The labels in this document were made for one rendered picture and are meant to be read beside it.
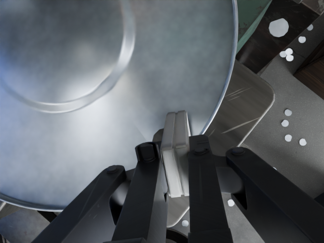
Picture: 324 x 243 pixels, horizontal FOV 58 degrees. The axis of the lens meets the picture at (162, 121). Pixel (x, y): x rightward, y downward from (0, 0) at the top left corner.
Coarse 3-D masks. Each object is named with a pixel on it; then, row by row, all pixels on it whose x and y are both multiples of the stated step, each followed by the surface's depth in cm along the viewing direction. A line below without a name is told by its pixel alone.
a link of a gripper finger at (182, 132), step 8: (184, 112) 21; (176, 120) 20; (184, 120) 19; (176, 128) 18; (184, 128) 18; (176, 136) 17; (184, 136) 16; (176, 144) 15; (184, 144) 15; (176, 152) 15; (184, 152) 15; (176, 160) 15; (184, 160) 15; (184, 168) 15; (184, 176) 16; (184, 184) 16; (184, 192) 16
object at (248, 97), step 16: (240, 64) 22; (240, 80) 22; (256, 80) 22; (224, 96) 23; (240, 96) 22; (256, 96) 22; (272, 96) 22; (224, 112) 22; (240, 112) 22; (256, 112) 22; (208, 128) 23; (224, 128) 22; (240, 128) 22; (224, 144) 22; (240, 144) 22; (176, 208) 23
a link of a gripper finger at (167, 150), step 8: (168, 112) 22; (168, 120) 20; (168, 128) 18; (168, 136) 17; (168, 144) 16; (160, 152) 15; (168, 152) 15; (168, 160) 15; (168, 168) 16; (176, 168) 16; (168, 176) 16; (176, 176) 16; (168, 184) 16; (176, 184) 16; (168, 192) 16; (176, 192) 16
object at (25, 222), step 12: (12, 216) 39; (24, 216) 39; (36, 216) 39; (48, 216) 40; (0, 228) 40; (12, 228) 39; (24, 228) 39; (36, 228) 39; (12, 240) 39; (24, 240) 39
